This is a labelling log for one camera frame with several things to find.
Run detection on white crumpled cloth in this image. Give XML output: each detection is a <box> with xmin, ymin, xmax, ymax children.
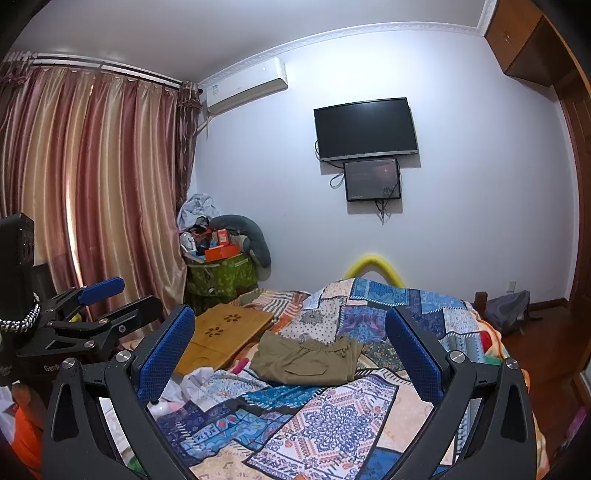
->
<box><xmin>179</xmin><ymin>368</ymin><xmax>219</xmax><ymax>403</ymax></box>

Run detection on brown wooden wardrobe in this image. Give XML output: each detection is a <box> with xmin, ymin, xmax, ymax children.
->
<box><xmin>484</xmin><ymin>0</ymin><xmax>591</xmax><ymax>416</ymax></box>

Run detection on white air conditioner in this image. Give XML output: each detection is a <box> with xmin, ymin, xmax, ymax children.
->
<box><xmin>198</xmin><ymin>58</ymin><xmax>290</xmax><ymax>116</ymax></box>

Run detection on curtain rod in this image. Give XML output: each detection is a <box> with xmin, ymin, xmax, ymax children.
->
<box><xmin>4</xmin><ymin>52</ymin><xmax>200</xmax><ymax>89</ymax></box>

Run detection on black wall television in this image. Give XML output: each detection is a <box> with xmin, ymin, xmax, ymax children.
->
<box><xmin>313</xmin><ymin>97</ymin><xmax>420</xmax><ymax>162</ymax></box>

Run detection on blue patchwork blanket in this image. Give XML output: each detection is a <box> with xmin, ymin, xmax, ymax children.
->
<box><xmin>152</xmin><ymin>277</ymin><xmax>490</xmax><ymax>480</ymax></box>

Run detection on orange striped cloth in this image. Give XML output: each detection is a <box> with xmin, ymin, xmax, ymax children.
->
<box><xmin>231</xmin><ymin>288</ymin><xmax>315</xmax><ymax>334</ymax></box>

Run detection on yellow foam tube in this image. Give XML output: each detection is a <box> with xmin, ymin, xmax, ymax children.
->
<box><xmin>344</xmin><ymin>253</ymin><xmax>405</xmax><ymax>289</ymax></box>

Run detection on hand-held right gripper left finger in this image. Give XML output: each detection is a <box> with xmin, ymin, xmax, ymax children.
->
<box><xmin>41</xmin><ymin>305</ymin><xmax>197</xmax><ymax>480</ymax></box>

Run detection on green patterned storage box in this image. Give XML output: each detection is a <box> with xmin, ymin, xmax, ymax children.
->
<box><xmin>185</xmin><ymin>256</ymin><xmax>259</xmax><ymax>306</ymax></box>

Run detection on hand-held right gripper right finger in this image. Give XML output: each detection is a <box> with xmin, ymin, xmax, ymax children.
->
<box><xmin>385</xmin><ymin>305</ymin><xmax>541</xmax><ymax>480</ymax></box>

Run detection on orange yellow fleece blanket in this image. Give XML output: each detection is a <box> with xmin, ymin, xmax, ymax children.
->
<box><xmin>475</xmin><ymin>318</ymin><xmax>550</xmax><ymax>480</ymax></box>

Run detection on orange flat box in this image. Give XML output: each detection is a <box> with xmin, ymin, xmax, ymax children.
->
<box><xmin>204</xmin><ymin>244</ymin><xmax>242</xmax><ymax>263</ymax></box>

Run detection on small black wall monitor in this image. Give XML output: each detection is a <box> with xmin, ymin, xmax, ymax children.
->
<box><xmin>344</xmin><ymin>158</ymin><xmax>402</xmax><ymax>202</ymax></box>

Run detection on pink object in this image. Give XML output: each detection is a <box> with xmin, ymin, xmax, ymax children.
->
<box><xmin>566</xmin><ymin>406</ymin><xmax>590</xmax><ymax>445</ymax></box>

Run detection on pink striped curtain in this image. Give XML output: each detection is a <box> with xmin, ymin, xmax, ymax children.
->
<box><xmin>0</xmin><ymin>60</ymin><xmax>205</xmax><ymax>326</ymax></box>

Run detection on olive green pants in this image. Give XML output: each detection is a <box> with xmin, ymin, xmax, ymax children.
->
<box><xmin>249</xmin><ymin>335</ymin><xmax>364</xmax><ymax>387</ymax></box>

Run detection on white cloth pile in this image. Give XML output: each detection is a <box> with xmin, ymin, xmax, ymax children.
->
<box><xmin>178</xmin><ymin>193</ymin><xmax>222</xmax><ymax>232</ymax></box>

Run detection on grey backpack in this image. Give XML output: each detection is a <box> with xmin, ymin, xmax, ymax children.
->
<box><xmin>484</xmin><ymin>290</ymin><xmax>533</xmax><ymax>336</ymax></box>

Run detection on wooden lap desk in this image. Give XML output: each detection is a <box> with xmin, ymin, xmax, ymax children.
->
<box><xmin>174</xmin><ymin>302</ymin><xmax>274</xmax><ymax>377</ymax></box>

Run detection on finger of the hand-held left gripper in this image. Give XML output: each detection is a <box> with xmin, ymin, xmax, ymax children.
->
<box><xmin>17</xmin><ymin>294</ymin><xmax>165</xmax><ymax>360</ymax></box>
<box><xmin>40</xmin><ymin>276</ymin><xmax>126</xmax><ymax>320</ymax></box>

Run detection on grey long pillow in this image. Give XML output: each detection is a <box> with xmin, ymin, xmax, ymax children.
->
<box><xmin>210</xmin><ymin>215</ymin><xmax>273</xmax><ymax>268</ymax></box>

